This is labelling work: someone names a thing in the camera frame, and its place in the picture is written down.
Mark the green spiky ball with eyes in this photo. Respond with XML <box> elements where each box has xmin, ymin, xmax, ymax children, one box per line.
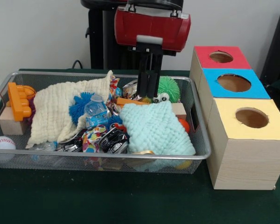
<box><xmin>153</xmin><ymin>77</ymin><xmax>179</xmax><ymax>104</ymax></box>

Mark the cream knitted cloth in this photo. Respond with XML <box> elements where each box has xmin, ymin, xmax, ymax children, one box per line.
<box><xmin>25</xmin><ymin>70</ymin><xmax>114</xmax><ymax>149</ymax></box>

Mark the orange toy building brick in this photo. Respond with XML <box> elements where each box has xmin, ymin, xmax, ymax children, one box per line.
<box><xmin>7</xmin><ymin>82</ymin><xmax>33</xmax><ymax>121</ymax></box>

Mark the clear mesh bin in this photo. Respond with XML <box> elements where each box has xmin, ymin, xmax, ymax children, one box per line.
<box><xmin>0</xmin><ymin>71</ymin><xmax>212</xmax><ymax>175</ymax></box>

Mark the mint knitted cloth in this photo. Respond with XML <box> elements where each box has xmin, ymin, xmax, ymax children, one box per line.
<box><xmin>119</xmin><ymin>101</ymin><xmax>196</xmax><ymax>156</ymax></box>

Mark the black standing panel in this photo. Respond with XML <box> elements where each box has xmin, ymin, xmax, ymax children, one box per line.
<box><xmin>259</xmin><ymin>4</ymin><xmax>280</xmax><ymax>81</ymax></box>

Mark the crushed black can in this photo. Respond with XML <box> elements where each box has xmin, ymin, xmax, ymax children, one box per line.
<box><xmin>99</xmin><ymin>128</ymin><xmax>129</xmax><ymax>154</ymax></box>

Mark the plain wooden block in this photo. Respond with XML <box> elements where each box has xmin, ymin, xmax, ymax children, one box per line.
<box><xmin>0</xmin><ymin>106</ymin><xmax>28</xmax><ymax>135</ymax></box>

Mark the large blue spiky ball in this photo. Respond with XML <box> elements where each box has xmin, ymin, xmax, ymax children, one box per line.
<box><xmin>69</xmin><ymin>91</ymin><xmax>96</xmax><ymax>124</ymax></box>

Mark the black cable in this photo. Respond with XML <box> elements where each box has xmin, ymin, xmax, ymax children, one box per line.
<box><xmin>71</xmin><ymin>60</ymin><xmax>84</xmax><ymax>70</ymax></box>

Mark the clear plastic water bottle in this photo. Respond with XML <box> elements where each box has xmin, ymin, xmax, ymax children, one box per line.
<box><xmin>84</xmin><ymin>94</ymin><xmax>112</xmax><ymax>129</ymax></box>

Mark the white baseball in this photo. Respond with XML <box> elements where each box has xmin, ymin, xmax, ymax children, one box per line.
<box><xmin>0</xmin><ymin>136</ymin><xmax>16</xmax><ymax>163</ymax></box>

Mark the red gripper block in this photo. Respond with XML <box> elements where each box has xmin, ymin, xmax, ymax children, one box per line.
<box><xmin>114</xmin><ymin>6</ymin><xmax>191</xmax><ymax>99</ymax></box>

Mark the small orange basketball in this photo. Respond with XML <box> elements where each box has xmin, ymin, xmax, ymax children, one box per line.
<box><xmin>23</xmin><ymin>85</ymin><xmax>36</xmax><ymax>98</ymax></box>

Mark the wooden box with three holes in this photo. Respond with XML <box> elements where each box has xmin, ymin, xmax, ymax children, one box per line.
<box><xmin>189</xmin><ymin>46</ymin><xmax>280</xmax><ymax>191</ymax></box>

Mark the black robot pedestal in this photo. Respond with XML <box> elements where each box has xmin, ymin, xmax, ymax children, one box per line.
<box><xmin>80</xmin><ymin>0</ymin><xmax>179</xmax><ymax>70</ymax></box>

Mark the red ball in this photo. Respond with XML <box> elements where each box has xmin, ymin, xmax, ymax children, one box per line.
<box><xmin>178</xmin><ymin>118</ymin><xmax>191</xmax><ymax>133</ymax></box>

